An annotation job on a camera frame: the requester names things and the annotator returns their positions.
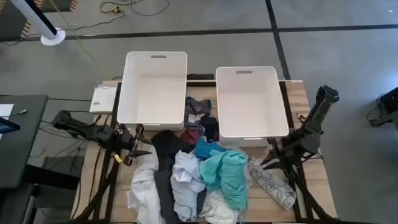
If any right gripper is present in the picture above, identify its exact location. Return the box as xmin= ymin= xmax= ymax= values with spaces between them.
xmin=260 ymin=139 xmax=298 ymax=177

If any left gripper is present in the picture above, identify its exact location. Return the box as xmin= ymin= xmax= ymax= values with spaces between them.
xmin=116 ymin=124 xmax=153 ymax=166

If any white leaf-patterned cloth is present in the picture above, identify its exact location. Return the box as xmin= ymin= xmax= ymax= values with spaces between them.
xmin=247 ymin=156 xmax=298 ymax=212

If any maroon garment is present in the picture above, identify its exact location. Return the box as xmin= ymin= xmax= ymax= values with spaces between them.
xmin=180 ymin=126 xmax=203 ymax=146

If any white perforated plastic bin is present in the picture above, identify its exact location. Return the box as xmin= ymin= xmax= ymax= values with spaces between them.
xmin=116 ymin=51 xmax=188 ymax=131
xmin=215 ymin=65 xmax=290 ymax=147

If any charcoal grey garment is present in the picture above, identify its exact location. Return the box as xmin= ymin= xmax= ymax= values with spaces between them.
xmin=153 ymin=167 xmax=208 ymax=224

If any light blue shirt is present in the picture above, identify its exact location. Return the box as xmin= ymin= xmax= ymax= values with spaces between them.
xmin=170 ymin=150 xmax=208 ymax=222

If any bright blue garment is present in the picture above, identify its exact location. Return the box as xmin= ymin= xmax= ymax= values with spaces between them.
xmin=195 ymin=136 xmax=228 ymax=161

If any grey garment with label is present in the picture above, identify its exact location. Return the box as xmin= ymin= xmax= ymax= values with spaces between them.
xmin=185 ymin=96 xmax=213 ymax=128

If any white paper booklet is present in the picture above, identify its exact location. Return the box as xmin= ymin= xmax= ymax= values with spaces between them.
xmin=89 ymin=85 xmax=118 ymax=114

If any black desk foot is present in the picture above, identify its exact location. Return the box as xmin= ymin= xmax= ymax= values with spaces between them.
xmin=23 ymin=164 xmax=81 ymax=190

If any black desk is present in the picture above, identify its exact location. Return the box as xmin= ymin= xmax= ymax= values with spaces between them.
xmin=0 ymin=94 xmax=50 ymax=190

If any black floor device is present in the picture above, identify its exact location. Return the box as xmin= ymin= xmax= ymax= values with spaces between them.
xmin=366 ymin=86 xmax=398 ymax=129

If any tablet screen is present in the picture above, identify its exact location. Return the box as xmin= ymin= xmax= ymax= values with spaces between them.
xmin=0 ymin=116 xmax=21 ymax=134

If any white paper sheet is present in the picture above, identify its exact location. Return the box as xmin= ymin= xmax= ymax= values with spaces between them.
xmin=0 ymin=103 xmax=15 ymax=119

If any white pole stand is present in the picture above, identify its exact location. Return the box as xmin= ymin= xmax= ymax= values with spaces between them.
xmin=9 ymin=0 xmax=67 ymax=47

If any dark hazard-striped panel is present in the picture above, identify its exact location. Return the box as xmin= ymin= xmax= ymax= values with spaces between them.
xmin=0 ymin=0 xmax=34 ymax=42
xmin=32 ymin=0 xmax=78 ymax=13

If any grey cable plug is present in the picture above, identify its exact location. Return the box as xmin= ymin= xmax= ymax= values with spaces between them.
xmin=8 ymin=108 xmax=29 ymax=118

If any thin yellow floor cable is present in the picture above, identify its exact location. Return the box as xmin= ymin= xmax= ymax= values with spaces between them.
xmin=49 ymin=0 xmax=108 ymax=75

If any grey floor cable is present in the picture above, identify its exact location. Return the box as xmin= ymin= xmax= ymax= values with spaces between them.
xmin=55 ymin=0 xmax=171 ymax=32

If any yellow extension cord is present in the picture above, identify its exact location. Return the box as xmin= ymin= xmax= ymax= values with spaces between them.
xmin=98 ymin=0 xmax=123 ymax=15

